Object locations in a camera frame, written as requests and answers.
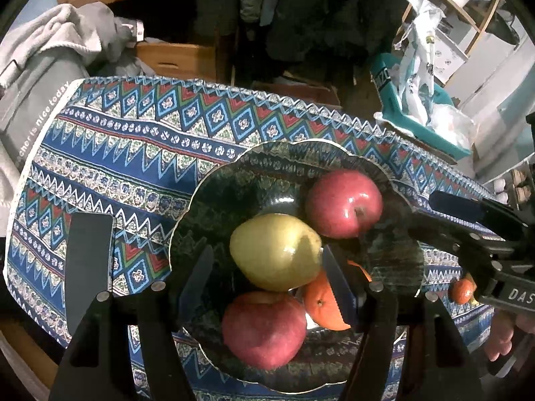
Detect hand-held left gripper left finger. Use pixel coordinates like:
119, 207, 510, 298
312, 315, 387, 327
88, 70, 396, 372
49, 213, 215, 401

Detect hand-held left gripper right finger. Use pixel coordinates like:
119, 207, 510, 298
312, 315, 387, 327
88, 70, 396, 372
322, 244, 486, 401

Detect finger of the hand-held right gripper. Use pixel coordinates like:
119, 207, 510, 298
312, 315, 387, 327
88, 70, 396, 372
428, 190, 528, 242
407, 213, 500, 269

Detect orange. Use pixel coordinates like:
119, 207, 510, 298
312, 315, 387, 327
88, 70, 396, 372
449, 278, 477, 305
303, 259, 372, 331

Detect yellow green apple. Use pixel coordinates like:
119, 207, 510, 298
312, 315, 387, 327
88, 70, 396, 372
229, 213, 324, 292

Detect red apple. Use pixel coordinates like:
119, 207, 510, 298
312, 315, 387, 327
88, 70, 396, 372
304, 170, 384, 240
221, 290, 308, 370

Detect dark glass scalloped bowl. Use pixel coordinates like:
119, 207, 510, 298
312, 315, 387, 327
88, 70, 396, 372
169, 140, 425, 393

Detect person's right hand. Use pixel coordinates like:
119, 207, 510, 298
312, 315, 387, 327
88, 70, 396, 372
485, 311, 535, 364

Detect clear plastic bag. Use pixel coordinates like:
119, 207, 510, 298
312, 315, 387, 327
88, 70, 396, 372
426, 104, 477, 151

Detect teal cardboard box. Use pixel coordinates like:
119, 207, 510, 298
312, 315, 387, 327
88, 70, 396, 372
370, 52, 473, 159

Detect white perforated basket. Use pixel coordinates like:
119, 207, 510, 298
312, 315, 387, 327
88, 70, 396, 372
435, 29, 469, 84

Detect blue patterned tablecloth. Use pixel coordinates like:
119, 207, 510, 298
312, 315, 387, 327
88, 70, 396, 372
3, 76, 502, 401

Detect white printed rice bag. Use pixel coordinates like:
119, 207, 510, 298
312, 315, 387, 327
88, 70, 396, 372
393, 0, 446, 122

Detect brown cardboard box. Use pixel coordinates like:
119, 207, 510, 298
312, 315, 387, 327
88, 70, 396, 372
251, 73, 343, 107

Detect wooden shelf rack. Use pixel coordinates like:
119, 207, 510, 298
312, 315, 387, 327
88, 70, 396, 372
403, 0, 506, 55

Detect wooden drawer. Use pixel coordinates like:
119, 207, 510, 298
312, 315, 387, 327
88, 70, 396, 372
134, 42, 222, 82

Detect black hooded coat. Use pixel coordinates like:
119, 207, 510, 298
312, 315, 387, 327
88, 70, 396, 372
194, 0, 412, 76

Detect grey printed bag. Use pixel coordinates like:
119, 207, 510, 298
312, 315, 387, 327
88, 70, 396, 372
0, 54, 80, 168

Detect grey hoodie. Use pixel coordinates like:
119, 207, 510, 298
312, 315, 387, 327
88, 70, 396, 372
75, 2, 145, 65

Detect pile of grey clothes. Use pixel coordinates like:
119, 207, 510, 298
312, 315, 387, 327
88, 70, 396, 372
0, 3, 138, 88

